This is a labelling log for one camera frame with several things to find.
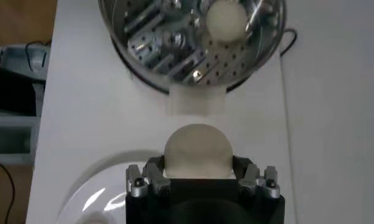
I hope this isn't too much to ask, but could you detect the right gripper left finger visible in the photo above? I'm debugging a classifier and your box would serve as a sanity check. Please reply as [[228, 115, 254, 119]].
[[125, 154, 173, 199]]

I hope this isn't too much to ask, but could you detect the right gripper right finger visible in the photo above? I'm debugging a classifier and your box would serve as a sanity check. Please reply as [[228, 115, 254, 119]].
[[232, 154, 282, 200]]

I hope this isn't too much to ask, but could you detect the perforated steel steamer basket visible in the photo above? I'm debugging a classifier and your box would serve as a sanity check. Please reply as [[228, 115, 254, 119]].
[[97, 0, 287, 92]]

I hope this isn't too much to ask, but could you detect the white oval plate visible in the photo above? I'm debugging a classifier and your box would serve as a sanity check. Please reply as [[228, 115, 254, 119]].
[[54, 149, 165, 224]]

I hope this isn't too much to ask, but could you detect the robot wheeled base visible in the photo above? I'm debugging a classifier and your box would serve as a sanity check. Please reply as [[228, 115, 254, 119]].
[[0, 44, 50, 167]]

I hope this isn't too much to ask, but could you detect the black pot power cord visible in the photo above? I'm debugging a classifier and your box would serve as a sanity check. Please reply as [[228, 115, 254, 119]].
[[279, 27, 299, 57]]

